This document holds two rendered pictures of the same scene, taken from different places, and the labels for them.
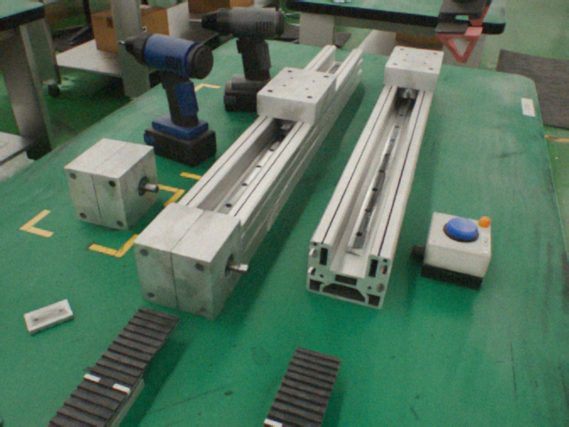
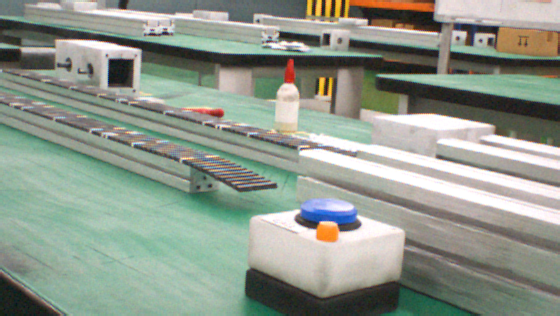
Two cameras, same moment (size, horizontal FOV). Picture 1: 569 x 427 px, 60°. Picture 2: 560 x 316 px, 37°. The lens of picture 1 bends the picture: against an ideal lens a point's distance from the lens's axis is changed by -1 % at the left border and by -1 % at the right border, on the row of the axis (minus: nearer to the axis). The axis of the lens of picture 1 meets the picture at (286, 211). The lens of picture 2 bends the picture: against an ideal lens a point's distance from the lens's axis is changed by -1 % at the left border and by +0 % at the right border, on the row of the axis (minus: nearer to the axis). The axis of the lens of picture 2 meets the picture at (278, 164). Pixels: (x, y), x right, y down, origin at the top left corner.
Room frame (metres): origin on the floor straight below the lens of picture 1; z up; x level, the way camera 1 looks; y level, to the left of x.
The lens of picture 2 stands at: (0.80, -0.76, 0.99)
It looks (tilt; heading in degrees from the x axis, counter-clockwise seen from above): 11 degrees down; 121
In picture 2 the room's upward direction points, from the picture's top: 4 degrees clockwise
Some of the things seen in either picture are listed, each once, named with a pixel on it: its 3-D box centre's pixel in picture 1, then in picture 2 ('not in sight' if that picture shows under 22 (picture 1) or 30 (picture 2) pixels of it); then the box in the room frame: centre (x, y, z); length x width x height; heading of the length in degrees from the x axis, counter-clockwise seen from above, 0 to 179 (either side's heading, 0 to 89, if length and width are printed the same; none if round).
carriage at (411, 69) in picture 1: (412, 73); not in sight; (1.08, -0.27, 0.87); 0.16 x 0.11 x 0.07; 163
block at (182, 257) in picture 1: (200, 261); (422, 164); (0.47, 0.11, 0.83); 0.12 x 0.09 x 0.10; 73
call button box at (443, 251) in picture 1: (450, 246); (332, 259); (0.54, -0.23, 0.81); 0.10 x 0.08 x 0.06; 73
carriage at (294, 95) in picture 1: (298, 100); not in sight; (0.90, -0.01, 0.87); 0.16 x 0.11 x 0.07; 163
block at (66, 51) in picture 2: not in sight; (80, 64); (-0.49, 0.56, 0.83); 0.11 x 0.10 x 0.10; 75
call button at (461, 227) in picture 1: (461, 230); (328, 217); (0.54, -0.24, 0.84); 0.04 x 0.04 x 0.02
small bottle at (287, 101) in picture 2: not in sight; (288, 95); (0.10, 0.44, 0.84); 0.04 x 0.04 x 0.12
